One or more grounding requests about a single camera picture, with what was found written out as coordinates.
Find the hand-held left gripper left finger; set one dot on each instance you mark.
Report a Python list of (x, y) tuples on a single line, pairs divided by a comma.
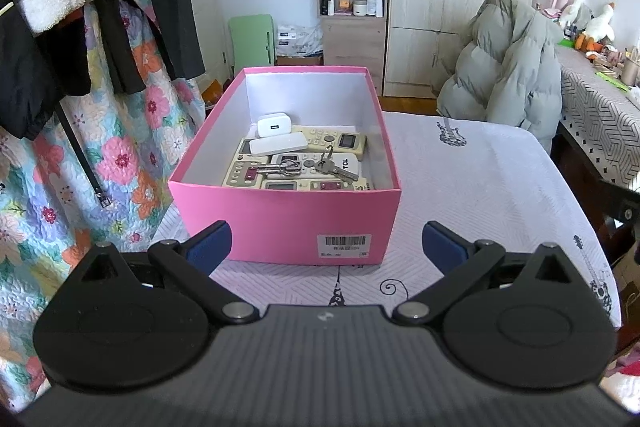
[(210, 247)]

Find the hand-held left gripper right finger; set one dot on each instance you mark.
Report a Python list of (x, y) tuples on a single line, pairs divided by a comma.
[(442, 247)]

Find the pink cardboard box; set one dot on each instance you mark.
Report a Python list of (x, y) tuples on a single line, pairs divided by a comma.
[(280, 222)]

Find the cream remote control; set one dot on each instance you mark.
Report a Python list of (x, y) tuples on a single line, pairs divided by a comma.
[(325, 138), (240, 174), (300, 185)]

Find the white oblong device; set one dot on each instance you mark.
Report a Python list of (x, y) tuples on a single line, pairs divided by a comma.
[(277, 144)]

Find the white remote control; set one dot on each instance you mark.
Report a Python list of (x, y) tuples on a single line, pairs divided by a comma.
[(350, 163)]

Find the silver key bunch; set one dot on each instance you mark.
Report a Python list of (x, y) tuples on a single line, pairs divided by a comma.
[(340, 172)]

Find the white square charger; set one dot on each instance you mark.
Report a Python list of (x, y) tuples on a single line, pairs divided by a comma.
[(272, 125)]

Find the geometric patterned tablecloth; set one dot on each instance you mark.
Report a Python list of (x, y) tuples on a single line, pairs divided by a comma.
[(595, 107)]

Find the floral quilt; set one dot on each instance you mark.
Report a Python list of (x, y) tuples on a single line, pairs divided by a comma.
[(125, 147)]

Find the black belt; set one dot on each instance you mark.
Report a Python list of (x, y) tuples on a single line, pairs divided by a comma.
[(80, 147)]

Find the grey puffer jacket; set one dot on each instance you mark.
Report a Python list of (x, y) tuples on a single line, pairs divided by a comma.
[(505, 72)]

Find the white goose plush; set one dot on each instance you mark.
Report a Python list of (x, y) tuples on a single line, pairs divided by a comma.
[(600, 29), (575, 12)]

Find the green folding table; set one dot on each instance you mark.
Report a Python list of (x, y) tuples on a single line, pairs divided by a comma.
[(252, 47)]

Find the light wooden wardrobe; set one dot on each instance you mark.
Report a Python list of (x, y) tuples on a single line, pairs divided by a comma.
[(450, 17)]

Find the black jacket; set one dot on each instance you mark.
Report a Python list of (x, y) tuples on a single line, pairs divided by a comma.
[(30, 82)]

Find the white bottle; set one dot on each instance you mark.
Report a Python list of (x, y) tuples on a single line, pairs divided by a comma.
[(379, 6)]

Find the white jar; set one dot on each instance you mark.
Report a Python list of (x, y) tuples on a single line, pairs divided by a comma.
[(360, 8)]

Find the small orange box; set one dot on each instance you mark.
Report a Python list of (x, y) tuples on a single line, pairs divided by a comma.
[(345, 5)]

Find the black bottle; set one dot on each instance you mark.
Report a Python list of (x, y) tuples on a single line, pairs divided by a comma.
[(325, 7)]

